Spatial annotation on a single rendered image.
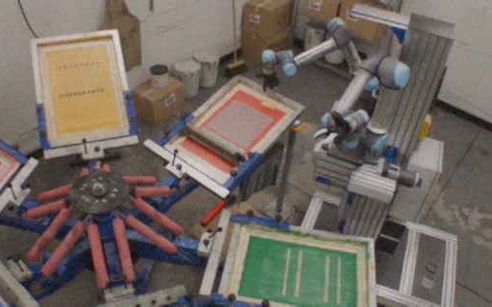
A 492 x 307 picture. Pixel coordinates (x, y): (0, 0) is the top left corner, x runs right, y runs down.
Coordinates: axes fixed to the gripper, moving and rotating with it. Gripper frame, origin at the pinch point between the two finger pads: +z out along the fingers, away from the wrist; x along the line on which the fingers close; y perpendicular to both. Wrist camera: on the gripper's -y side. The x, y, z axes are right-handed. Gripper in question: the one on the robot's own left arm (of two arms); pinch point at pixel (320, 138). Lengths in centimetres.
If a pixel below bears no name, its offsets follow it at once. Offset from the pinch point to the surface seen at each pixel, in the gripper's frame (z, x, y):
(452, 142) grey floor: -321, 38, 164
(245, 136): -26, 77, 44
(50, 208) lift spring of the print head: 99, 89, 36
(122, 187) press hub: 67, 68, 28
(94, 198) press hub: 82, 69, 28
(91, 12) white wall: -33, 286, 3
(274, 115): -51, 75, 38
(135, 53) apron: -77, 294, 59
